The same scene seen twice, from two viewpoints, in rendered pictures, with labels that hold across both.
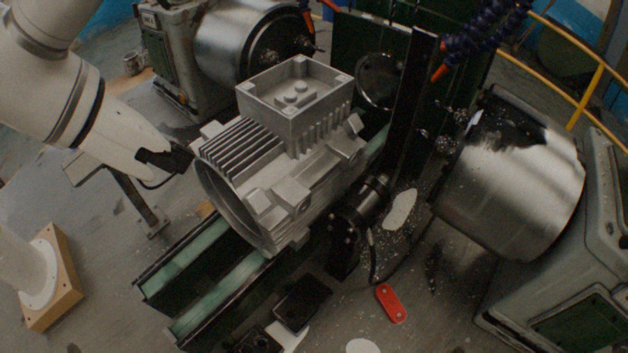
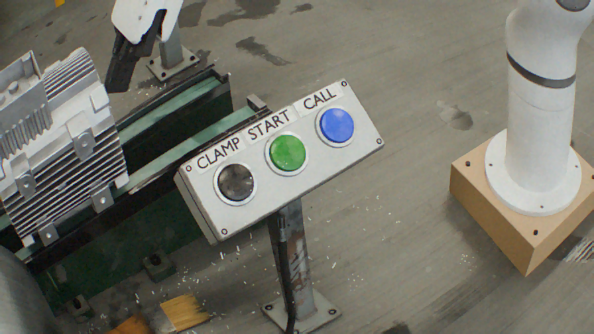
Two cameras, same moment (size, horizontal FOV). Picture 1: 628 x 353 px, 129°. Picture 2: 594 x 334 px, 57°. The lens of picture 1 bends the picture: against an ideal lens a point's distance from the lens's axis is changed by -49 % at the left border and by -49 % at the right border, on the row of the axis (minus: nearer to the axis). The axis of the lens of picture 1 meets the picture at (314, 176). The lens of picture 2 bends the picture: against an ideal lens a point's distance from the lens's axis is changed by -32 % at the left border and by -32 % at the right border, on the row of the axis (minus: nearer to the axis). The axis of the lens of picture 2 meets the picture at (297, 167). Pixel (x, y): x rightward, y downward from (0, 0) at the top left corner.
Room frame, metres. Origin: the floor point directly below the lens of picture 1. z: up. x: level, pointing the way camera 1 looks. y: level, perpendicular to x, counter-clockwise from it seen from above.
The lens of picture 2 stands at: (0.73, 0.56, 1.50)
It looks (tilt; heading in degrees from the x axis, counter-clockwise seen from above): 44 degrees down; 201
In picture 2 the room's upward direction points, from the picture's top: 7 degrees counter-clockwise
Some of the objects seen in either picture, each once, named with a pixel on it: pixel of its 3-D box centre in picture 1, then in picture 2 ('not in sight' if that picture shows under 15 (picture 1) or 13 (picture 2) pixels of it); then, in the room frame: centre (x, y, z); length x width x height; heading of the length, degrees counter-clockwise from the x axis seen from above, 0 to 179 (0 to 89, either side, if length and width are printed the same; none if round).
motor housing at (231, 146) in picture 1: (278, 165); (46, 148); (0.29, 0.05, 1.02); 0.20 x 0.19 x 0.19; 141
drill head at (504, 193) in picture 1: (518, 183); not in sight; (0.26, -0.34, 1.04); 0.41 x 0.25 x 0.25; 52
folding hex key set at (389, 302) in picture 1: (390, 304); not in sight; (0.13, -0.16, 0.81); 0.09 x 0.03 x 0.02; 28
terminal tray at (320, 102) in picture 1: (296, 103); (8, 109); (0.32, 0.03, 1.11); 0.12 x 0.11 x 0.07; 141
